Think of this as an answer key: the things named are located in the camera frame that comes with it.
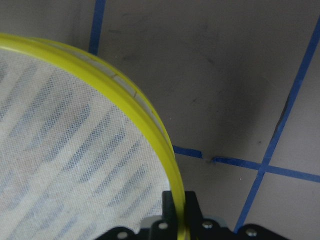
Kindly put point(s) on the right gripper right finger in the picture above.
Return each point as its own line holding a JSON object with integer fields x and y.
{"x": 192, "y": 208}

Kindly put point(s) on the yellow steamer layer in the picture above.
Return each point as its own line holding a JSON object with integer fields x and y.
{"x": 82, "y": 150}

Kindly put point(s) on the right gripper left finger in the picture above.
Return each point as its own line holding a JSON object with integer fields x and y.
{"x": 169, "y": 213}

